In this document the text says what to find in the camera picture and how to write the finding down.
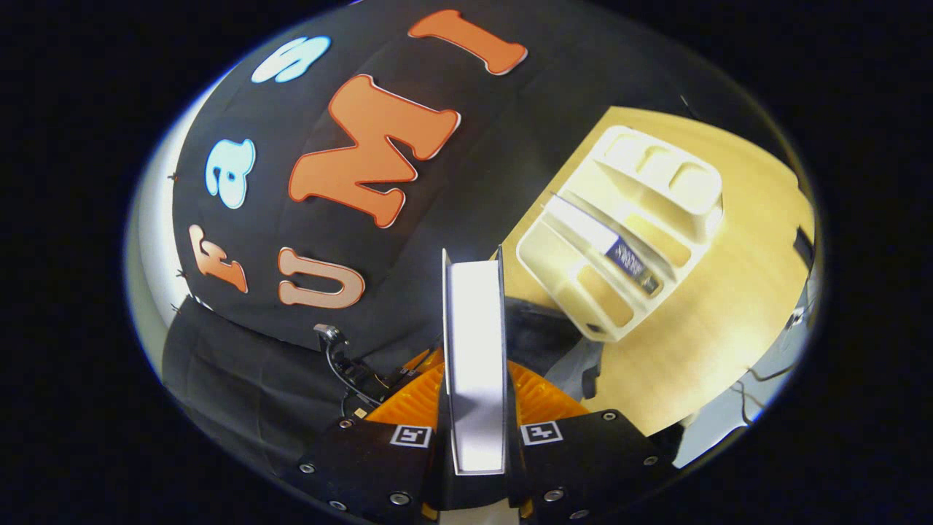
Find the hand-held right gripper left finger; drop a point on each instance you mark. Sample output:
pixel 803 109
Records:
pixel 364 467

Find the white bookshelf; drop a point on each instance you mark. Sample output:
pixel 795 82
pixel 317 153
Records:
pixel 656 182

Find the portrait cover book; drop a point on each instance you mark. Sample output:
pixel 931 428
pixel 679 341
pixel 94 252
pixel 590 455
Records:
pixel 475 350

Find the blue spine book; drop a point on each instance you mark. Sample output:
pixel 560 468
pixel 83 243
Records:
pixel 605 240

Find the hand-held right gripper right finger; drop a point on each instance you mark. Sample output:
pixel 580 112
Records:
pixel 583 467

